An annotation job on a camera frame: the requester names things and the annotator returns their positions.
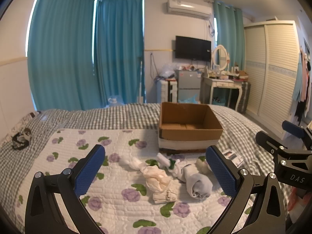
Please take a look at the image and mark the black white small cloth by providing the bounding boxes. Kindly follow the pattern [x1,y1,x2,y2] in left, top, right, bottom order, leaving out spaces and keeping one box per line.
[12,128,31,151]

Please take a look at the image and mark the teal curtain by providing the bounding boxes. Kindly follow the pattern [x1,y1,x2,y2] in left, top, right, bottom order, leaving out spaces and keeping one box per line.
[213,0,245,70]
[94,0,145,107]
[27,0,101,111]

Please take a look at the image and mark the white knotted sock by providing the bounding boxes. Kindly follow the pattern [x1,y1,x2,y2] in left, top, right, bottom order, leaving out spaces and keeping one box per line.
[119,156,145,171]
[195,159,212,175]

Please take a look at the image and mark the teal curtain right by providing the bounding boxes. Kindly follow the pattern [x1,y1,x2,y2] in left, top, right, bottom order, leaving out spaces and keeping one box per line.
[213,0,245,70]

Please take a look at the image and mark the cardboard box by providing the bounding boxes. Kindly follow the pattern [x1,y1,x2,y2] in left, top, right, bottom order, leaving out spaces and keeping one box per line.
[158,102,223,153]

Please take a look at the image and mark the tissue packet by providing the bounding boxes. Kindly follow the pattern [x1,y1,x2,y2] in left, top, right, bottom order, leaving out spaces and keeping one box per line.
[222,149,244,168]

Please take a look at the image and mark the oval vanity mirror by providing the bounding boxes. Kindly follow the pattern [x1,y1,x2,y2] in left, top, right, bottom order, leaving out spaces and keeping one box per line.
[212,44,230,72]

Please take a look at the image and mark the white dressing table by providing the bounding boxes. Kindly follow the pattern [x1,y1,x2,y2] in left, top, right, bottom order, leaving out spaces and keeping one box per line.
[201,76,243,112]

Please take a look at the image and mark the grey checked bedsheet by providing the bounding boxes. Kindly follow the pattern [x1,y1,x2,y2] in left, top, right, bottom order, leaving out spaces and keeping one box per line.
[0,102,293,234]

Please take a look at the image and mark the grey white sock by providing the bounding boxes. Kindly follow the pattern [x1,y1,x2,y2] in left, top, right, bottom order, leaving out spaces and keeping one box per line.
[182,164,213,200]

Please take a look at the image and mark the white air conditioner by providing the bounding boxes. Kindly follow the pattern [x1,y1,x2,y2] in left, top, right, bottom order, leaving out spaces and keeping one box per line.
[167,0,212,19]

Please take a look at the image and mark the silver mini fridge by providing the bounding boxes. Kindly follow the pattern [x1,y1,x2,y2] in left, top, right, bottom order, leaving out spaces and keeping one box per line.
[175,70,201,102]

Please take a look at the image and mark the black wall television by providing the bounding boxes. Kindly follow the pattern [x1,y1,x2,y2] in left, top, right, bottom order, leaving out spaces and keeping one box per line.
[175,36,212,62]

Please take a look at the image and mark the hanging clothes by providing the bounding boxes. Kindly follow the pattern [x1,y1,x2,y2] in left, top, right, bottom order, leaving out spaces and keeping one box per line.
[292,47,311,125]

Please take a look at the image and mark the cream louvered wardrobe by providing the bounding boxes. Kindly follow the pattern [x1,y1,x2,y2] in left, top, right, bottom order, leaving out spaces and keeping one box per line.
[244,20,299,139]

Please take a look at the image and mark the white storage crate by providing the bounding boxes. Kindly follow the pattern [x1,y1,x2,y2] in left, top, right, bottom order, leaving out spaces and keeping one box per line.
[156,79,178,104]

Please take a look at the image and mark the floral white quilt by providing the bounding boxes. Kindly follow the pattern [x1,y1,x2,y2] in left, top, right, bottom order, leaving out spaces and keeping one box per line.
[15,129,230,233]

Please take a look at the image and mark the white green sock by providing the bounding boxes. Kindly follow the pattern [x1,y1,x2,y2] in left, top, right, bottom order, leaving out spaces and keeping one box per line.
[157,153,182,177]

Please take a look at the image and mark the cream sock bundle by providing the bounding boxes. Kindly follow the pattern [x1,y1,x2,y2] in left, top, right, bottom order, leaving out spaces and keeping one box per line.
[140,165,177,204]

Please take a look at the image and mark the clear plastic bag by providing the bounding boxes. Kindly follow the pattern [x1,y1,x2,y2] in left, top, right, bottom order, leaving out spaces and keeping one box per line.
[159,63,177,79]

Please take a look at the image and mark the teal curtain middle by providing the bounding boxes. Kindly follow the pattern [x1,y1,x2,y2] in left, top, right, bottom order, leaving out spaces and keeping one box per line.
[94,0,145,107]

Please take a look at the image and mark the teal curtain left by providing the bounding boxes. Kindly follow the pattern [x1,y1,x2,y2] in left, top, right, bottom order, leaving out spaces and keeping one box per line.
[27,0,101,111]

